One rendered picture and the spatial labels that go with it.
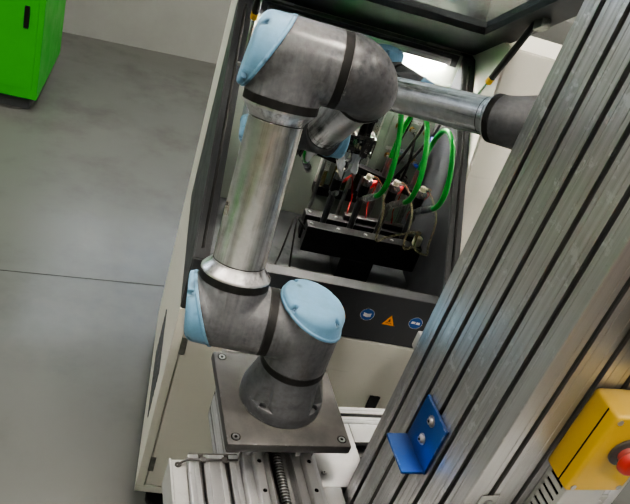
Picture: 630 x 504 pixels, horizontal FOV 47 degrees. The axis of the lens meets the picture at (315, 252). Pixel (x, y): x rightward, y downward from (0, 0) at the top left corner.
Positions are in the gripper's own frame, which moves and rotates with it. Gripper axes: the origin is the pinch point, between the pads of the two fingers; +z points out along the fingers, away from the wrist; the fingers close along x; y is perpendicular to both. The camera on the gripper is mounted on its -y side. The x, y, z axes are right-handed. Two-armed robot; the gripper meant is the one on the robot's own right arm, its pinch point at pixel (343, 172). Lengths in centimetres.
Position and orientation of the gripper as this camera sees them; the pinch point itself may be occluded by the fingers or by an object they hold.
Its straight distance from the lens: 191.8
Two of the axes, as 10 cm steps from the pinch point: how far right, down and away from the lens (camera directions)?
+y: 0.9, 5.6, -8.3
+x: 9.5, 1.9, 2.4
